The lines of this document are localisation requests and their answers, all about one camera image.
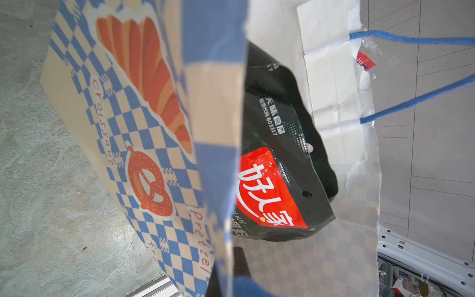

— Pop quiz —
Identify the black red condiment packet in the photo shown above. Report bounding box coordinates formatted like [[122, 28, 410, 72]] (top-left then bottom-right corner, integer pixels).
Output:
[[231, 43, 338, 242]]

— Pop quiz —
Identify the clear red label packet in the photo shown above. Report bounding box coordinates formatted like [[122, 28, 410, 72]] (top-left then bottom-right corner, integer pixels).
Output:
[[356, 37, 383, 80]]

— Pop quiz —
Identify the blue checkered paper bag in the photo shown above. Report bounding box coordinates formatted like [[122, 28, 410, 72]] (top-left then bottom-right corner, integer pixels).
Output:
[[40, 1, 475, 297]]

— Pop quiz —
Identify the white plastic basket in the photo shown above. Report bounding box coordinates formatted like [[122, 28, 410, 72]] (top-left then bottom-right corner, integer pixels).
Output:
[[378, 224, 475, 297]]

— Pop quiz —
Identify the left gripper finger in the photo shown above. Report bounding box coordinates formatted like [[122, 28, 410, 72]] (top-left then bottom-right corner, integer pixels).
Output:
[[205, 246, 256, 297]]

